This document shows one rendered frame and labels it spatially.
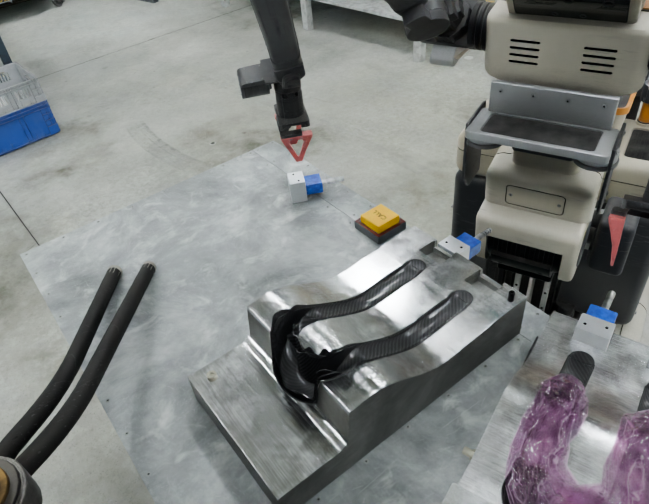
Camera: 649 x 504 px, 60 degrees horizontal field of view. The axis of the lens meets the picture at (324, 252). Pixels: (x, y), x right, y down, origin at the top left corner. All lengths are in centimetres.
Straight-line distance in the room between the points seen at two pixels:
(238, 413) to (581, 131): 76
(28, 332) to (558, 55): 211
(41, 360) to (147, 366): 134
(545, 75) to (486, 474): 70
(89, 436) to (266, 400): 125
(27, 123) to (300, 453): 330
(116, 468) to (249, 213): 98
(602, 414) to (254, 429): 48
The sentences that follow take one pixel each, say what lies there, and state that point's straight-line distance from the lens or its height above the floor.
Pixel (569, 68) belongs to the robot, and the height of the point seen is 113.
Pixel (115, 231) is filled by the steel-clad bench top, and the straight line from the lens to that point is 140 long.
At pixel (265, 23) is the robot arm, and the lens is 96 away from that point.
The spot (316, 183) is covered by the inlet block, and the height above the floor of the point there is 84.
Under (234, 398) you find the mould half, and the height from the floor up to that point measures 86.
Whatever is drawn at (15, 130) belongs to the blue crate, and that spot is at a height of 11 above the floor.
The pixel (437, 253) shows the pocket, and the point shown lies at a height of 87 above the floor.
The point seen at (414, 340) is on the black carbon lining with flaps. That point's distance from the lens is 91.
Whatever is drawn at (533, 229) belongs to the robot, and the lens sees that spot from 127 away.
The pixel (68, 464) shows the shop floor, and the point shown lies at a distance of 205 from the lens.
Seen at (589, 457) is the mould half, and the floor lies 89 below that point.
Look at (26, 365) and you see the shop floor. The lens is 240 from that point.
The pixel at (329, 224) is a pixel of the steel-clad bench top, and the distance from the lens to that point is 126.
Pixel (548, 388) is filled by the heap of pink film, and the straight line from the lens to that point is 85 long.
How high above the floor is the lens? 157
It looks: 41 degrees down
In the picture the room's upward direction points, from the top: 7 degrees counter-clockwise
